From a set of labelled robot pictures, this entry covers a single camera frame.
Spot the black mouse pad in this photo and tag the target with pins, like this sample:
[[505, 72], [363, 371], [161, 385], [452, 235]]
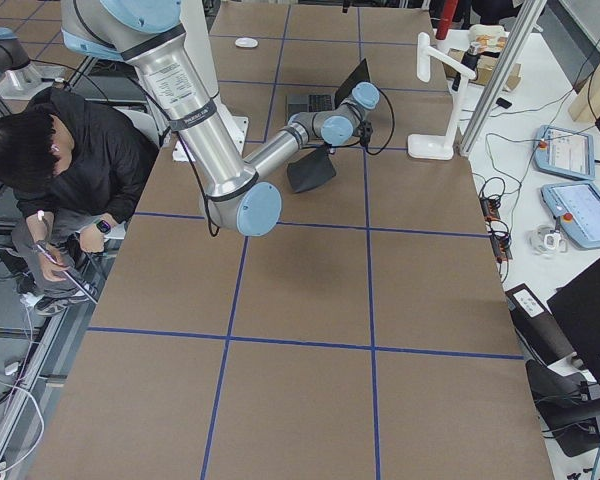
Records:
[[311, 171]]

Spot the grey laptop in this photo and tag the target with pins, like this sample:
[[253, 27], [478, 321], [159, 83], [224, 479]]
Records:
[[316, 102]]

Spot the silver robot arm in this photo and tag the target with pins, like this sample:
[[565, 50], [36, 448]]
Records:
[[168, 46]]

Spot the white desk lamp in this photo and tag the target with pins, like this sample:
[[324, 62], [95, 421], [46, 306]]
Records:
[[435, 128]]

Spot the white computer mouse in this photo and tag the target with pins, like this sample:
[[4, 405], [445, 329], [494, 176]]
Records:
[[246, 43]]

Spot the person in black jacket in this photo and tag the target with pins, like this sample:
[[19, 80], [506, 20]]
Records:
[[76, 168]]

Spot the cardboard box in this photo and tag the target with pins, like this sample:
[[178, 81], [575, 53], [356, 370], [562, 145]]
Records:
[[485, 68]]

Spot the upper blue teach pendant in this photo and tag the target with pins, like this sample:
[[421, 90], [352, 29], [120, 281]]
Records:
[[564, 153]]

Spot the blue teach pendant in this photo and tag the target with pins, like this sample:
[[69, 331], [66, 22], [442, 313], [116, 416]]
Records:
[[576, 207], [564, 153]]

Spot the red cylinder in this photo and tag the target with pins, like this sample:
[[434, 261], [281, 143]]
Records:
[[446, 18]]

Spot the lower blue teach pendant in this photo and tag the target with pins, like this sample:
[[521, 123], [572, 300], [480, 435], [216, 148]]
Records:
[[576, 207]]

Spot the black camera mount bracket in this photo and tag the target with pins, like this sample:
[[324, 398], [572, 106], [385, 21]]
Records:
[[365, 132]]

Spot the aluminium frame post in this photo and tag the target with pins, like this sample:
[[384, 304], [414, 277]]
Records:
[[523, 26]]

